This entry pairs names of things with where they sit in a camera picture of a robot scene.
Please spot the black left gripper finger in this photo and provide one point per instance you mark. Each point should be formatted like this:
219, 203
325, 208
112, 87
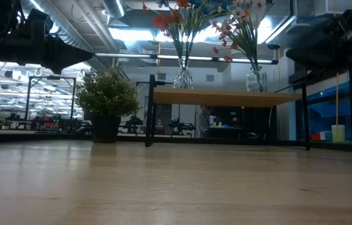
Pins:
66, 62
66, 49

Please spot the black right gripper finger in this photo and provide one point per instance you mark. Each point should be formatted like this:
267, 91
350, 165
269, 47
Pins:
307, 59
307, 52

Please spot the ribbed glass jar vase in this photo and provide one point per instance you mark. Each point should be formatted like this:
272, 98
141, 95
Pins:
257, 82

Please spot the orange and white flower bunch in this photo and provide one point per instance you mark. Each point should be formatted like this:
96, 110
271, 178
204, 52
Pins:
247, 43

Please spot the red artificial flower bunch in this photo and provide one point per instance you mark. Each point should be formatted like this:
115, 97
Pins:
160, 21

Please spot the swirled bulbous glass vase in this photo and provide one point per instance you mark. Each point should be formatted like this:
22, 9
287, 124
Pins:
183, 79

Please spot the black background robot arm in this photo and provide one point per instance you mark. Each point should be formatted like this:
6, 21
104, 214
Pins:
180, 126

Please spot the yellow pole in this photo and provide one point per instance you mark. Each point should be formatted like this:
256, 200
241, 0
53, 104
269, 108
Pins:
337, 100

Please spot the green potted plant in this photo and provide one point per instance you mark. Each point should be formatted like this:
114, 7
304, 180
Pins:
107, 97

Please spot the LED light bar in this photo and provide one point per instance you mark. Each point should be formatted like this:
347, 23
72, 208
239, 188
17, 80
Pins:
132, 55

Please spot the red box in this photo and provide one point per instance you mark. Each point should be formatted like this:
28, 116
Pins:
315, 137

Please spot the white box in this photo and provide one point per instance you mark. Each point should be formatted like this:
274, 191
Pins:
325, 136

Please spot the pale green cup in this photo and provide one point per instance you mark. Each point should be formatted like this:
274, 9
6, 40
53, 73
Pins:
338, 134

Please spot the person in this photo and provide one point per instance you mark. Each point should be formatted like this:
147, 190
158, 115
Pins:
204, 122

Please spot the large silver spiral duct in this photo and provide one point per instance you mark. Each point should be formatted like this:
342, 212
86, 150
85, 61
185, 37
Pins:
69, 28

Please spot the black background station frame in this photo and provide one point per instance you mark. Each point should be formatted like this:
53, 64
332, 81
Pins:
28, 100

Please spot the silver ceiling duct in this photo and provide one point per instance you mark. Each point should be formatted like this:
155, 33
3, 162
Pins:
114, 7

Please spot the wooden shelf with black frame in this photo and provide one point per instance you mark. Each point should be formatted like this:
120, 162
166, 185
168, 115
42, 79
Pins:
225, 97

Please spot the grey wall vent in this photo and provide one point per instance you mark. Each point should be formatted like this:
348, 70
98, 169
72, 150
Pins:
161, 77
210, 78

